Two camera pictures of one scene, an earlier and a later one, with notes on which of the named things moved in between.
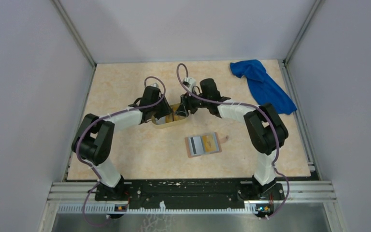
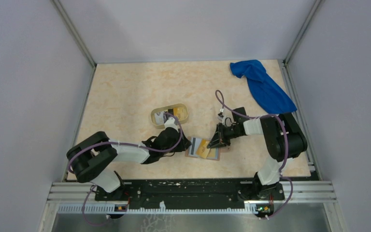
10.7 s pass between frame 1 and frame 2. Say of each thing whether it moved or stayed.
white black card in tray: stayed
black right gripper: moved
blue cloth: stayed
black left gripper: moved
